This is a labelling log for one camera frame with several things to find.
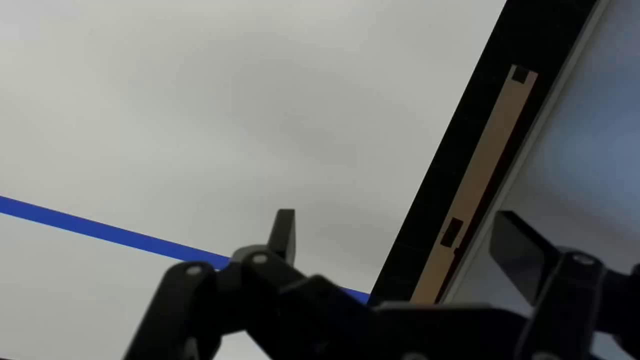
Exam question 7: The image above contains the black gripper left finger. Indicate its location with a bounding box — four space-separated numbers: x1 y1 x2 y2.
122 207 375 360

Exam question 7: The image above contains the rail frame with tan strip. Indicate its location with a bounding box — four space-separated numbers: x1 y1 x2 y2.
368 0 611 307

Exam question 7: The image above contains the blue tape strip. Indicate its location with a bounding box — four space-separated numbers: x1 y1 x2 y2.
0 194 372 305

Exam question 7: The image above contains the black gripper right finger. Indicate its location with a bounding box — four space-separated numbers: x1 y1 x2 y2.
487 207 640 360

